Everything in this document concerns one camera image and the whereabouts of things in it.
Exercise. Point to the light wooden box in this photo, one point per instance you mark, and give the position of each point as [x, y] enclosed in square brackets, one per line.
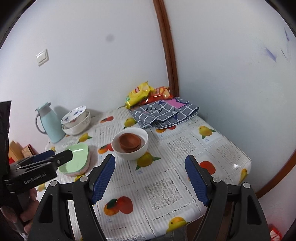
[15, 150]

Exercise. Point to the blue red patterned bowl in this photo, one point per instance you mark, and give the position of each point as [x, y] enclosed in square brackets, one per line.
[74, 114]

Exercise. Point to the brown small bowl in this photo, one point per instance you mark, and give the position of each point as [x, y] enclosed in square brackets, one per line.
[134, 150]
[129, 139]

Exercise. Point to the brown wooden door frame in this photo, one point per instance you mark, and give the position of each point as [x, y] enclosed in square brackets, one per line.
[167, 46]

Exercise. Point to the yellow chip bag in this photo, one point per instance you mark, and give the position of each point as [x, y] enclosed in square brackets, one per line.
[138, 93]

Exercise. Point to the brown cardboard box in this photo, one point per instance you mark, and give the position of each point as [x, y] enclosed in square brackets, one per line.
[29, 150]

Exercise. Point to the plain white bowl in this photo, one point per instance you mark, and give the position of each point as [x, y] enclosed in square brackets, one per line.
[129, 155]

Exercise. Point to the red white package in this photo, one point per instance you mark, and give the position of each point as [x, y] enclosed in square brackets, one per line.
[275, 234]

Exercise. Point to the stacked patterned white bowls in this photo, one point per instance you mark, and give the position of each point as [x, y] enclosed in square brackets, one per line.
[78, 128]

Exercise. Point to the light blue thermos jug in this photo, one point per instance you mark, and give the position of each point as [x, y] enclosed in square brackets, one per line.
[53, 125]

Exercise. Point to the white wall light switch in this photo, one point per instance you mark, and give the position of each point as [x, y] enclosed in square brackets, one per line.
[42, 57]

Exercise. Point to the brown wooden baseboard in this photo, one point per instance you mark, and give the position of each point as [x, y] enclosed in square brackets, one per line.
[277, 178]

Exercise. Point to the person's left hand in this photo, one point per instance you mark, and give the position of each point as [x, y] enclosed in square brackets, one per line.
[31, 204]

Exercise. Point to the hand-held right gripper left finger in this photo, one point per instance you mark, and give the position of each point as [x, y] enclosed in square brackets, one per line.
[103, 178]

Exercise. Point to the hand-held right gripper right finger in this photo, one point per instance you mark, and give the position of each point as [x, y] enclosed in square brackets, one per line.
[196, 178]

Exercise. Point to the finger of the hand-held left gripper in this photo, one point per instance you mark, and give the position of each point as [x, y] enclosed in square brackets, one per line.
[44, 154]
[64, 156]

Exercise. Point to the fruit print tablecloth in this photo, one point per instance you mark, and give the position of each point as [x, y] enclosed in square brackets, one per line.
[161, 166]

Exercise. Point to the red chip bag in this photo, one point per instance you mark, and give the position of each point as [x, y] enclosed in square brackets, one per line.
[159, 92]

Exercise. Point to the grey checked cloth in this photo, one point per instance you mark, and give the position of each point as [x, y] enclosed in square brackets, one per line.
[161, 115]

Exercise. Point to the green plastic plate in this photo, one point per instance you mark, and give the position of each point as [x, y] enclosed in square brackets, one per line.
[74, 160]

